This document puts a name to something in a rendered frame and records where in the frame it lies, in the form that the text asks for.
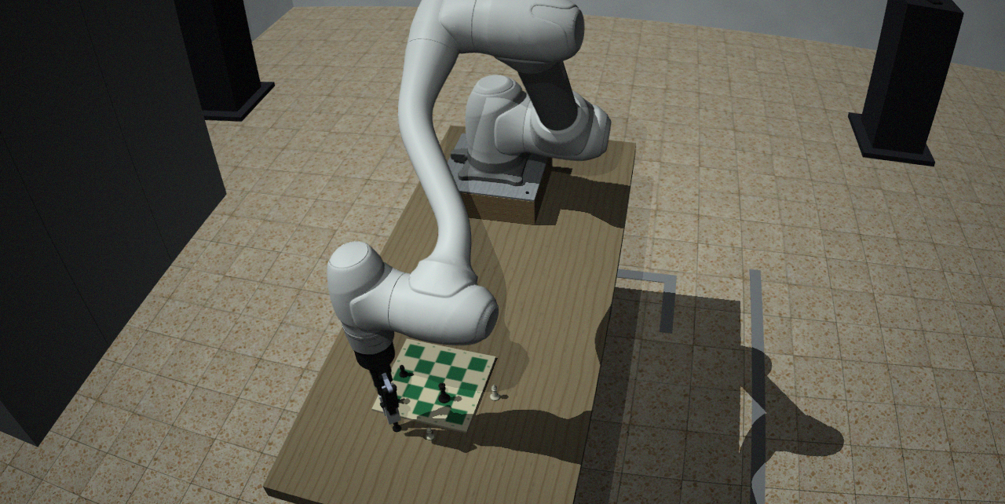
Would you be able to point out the green and cream chessboard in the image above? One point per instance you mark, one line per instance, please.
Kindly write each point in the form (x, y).
(464, 374)

